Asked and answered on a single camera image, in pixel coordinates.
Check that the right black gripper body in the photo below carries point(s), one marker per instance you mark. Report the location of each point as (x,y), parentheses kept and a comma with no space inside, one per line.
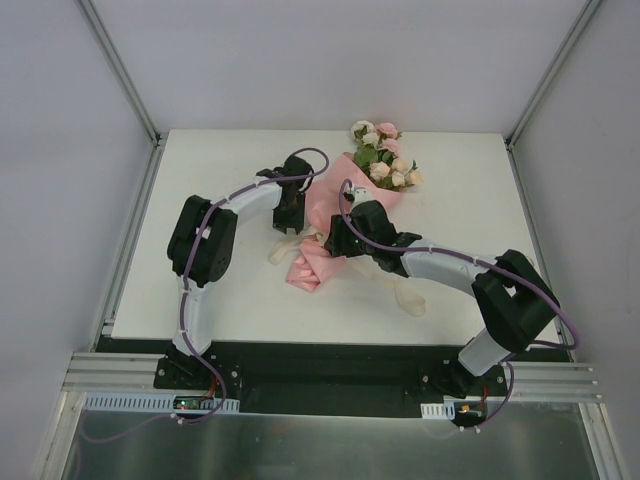
(339,236)

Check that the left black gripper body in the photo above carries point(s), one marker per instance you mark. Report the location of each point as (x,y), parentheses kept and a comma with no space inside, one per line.
(288,216)

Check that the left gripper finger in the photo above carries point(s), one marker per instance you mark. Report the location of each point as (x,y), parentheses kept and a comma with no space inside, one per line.
(282,227)
(295,229)

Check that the pink wrapping paper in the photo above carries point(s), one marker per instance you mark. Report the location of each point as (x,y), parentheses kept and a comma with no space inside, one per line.
(325,209)

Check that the artificial rose bouquet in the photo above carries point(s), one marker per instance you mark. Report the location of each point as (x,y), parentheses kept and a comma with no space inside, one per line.
(378,156)

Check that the cream ribbon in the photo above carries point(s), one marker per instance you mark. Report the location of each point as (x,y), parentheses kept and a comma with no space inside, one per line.
(313,267)

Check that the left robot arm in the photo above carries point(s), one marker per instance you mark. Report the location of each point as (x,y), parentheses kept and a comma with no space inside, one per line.
(200,250)

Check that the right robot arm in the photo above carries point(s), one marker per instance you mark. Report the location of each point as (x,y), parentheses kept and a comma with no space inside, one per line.
(515,303)

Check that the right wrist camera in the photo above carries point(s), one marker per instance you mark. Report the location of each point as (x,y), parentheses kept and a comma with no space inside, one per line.
(357,195)

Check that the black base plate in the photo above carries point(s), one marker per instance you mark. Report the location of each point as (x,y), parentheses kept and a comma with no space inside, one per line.
(318,400)

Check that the left aluminium frame post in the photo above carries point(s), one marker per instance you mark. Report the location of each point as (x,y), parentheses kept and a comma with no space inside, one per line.
(111,55)

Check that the aluminium frame post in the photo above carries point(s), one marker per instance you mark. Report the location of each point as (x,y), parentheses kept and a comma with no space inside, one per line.
(577,30)
(111,55)

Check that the right white cable duct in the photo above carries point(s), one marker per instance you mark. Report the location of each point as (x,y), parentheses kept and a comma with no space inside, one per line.
(438,411)

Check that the white cable duct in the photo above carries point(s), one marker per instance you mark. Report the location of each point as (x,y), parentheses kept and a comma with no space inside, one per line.
(158,403)
(438,411)

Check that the left white cable duct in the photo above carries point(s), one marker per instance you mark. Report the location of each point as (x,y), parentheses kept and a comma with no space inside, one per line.
(158,403)

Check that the right aluminium frame post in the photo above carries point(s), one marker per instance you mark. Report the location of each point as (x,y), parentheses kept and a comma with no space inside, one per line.
(577,30)

